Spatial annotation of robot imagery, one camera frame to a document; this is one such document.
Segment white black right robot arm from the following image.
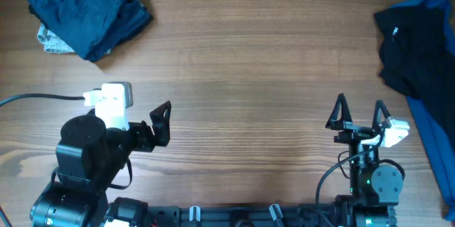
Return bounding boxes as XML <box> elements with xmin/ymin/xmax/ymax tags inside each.
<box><xmin>315</xmin><ymin>93</ymin><xmax>410</xmax><ymax>227</ymax></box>

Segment blue garment on right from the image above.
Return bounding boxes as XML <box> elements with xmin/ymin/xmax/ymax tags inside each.
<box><xmin>395</xmin><ymin>0</ymin><xmax>454</xmax><ymax>221</ymax></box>

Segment folded light grey garment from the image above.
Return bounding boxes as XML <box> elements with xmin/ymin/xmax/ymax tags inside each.
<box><xmin>36</xmin><ymin>23</ymin><xmax>112</xmax><ymax>55</ymax></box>

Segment black t-shirt on right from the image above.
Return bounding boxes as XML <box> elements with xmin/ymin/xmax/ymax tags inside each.
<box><xmin>374</xmin><ymin>6</ymin><xmax>454</xmax><ymax>145</ymax></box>

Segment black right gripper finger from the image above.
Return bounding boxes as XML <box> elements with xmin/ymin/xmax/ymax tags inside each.
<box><xmin>372</xmin><ymin>100</ymin><xmax>390</xmax><ymax>133</ymax></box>
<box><xmin>326</xmin><ymin>93</ymin><xmax>353</xmax><ymax>127</ymax></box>

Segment blue denim shorts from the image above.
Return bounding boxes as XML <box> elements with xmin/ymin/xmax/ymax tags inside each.
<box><xmin>27</xmin><ymin>0</ymin><xmax>153</xmax><ymax>63</ymax></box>

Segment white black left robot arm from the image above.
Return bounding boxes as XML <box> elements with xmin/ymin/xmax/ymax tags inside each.
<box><xmin>30</xmin><ymin>102</ymin><xmax>171</xmax><ymax>226</ymax></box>

